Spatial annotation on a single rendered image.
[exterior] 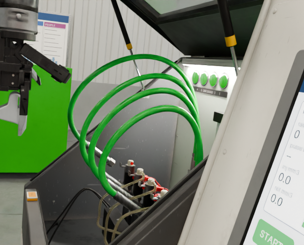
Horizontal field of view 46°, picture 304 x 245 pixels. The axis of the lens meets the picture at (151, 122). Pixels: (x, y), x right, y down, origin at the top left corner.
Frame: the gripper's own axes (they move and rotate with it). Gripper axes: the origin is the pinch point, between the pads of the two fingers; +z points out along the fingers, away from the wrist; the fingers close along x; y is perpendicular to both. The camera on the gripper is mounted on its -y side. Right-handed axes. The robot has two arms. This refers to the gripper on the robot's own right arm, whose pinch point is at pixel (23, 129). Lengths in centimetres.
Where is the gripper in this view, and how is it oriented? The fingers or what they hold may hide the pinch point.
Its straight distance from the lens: 81.3
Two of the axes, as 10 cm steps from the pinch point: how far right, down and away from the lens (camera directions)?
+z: -1.1, 9.8, 1.5
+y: -9.3, -0.4, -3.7
